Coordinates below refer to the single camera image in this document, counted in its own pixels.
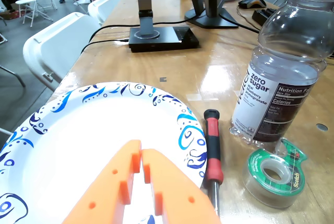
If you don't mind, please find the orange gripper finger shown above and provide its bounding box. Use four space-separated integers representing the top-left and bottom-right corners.
141 148 222 224
61 139 142 224

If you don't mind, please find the labelled vitamin water bottle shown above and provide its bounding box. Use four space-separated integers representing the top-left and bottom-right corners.
229 0 334 148

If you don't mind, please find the blue floral paper plate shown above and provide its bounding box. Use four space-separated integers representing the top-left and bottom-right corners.
0 81 208 224

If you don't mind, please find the red black screwdriver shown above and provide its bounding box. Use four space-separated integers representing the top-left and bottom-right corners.
202 109 225 218

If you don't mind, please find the clear tape strip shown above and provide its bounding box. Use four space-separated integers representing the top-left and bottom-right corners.
186 93 209 102

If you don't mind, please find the green scotch tape dispenser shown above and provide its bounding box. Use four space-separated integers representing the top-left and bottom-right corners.
242 137 308 209

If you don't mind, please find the black monitor stand base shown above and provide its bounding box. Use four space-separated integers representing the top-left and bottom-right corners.
128 0 200 53

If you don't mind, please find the black keyboard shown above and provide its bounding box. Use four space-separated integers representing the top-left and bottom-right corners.
252 7 277 25

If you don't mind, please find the cardboard box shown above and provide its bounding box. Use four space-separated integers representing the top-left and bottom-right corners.
0 9 20 20

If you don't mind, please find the black orange computer mouse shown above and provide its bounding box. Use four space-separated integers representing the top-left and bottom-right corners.
238 0 267 9

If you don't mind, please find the black lamp power cable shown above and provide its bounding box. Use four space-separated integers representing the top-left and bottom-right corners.
80 38 130 54

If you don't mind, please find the black monitor power cable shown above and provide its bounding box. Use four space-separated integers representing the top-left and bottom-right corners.
88 19 189 44

